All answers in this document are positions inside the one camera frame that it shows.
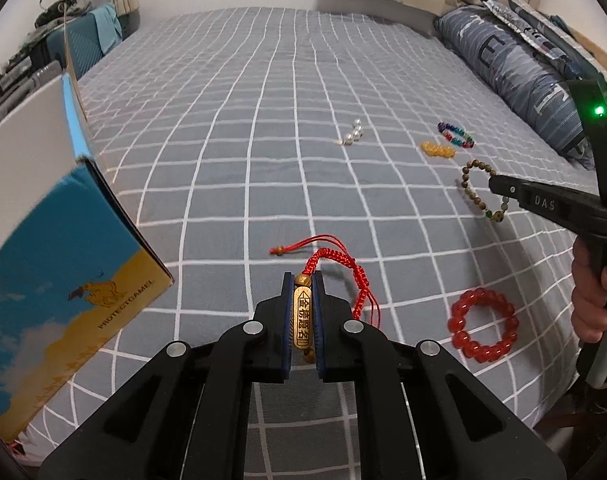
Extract multicolour glass bead bracelet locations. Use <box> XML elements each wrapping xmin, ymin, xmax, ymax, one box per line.
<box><xmin>437</xmin><ymin>120</ymin><xmax>476</xmax><ymax>150</ymax></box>

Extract yellow flower bead charm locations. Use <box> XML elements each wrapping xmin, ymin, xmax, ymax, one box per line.
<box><xmin>421</xmin><ymin>141</ymin><xmax>456</xmax><ymax>158</ymax></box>

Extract red cord gold charm bracelet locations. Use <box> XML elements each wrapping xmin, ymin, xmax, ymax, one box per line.
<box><xmin>268</xmin><ymin>233</ymin><xmax>383</xmax><ymax>365</ymax></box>

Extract pearl earrings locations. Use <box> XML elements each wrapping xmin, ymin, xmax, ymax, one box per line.
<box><xmin>341</xmin><ymin>119</ymin><xmax>363</xmax><ymax>146</ymax></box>

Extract person's right hand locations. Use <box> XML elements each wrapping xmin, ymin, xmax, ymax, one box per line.
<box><xmin>571</xmin><ymin>237</ymin><xmax>607</xmax><ymax>344</ymax></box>

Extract blue grey striped pillow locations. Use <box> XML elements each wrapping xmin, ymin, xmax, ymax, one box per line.
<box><xmin>433</xmin><ymin>6</ymin><xmax>595</xmax><ymax>170</ymax></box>

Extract white blue cardboard box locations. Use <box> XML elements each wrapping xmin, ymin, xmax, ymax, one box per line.
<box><xmin>0</xmin><ymin>1</ymin><xmax>175</xmax><ymax>443</ymax></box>

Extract grey checked bed sheet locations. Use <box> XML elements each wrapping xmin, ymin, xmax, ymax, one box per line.
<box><xmin>30</xmin><ymin>9</ymin><xmax>595</xmax><ymax>455</ymax></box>

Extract grey suitcase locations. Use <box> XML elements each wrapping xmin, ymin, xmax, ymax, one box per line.
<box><xmin>0</xmin><ymin>61</ymin><xmax>62</xmax><ymax>122</ymax></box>

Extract teal suitcase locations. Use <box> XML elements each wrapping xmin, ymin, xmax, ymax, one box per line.
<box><xmin>45</xmin><ymin>3</ymin><xmax>123</xmax><ymax>79</ymax></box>

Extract pile of dark clothes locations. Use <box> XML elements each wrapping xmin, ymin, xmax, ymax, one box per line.
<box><xmin>34</xmin><ymin>0</ymin><xmax>92</xmax><ymax>28</ymax></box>

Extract brown wooden bead bracelet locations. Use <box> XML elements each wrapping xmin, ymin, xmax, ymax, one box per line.
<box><xmin>459</xmin><ymin>158</ymin><xmax>512</xmax><ymax>224</ymax></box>

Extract red bead bracelet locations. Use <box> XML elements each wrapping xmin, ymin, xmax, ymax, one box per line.
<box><xmin>446</xmin><ymin>286</ymin><xmax>521</xmax><ymax>364</ymax></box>

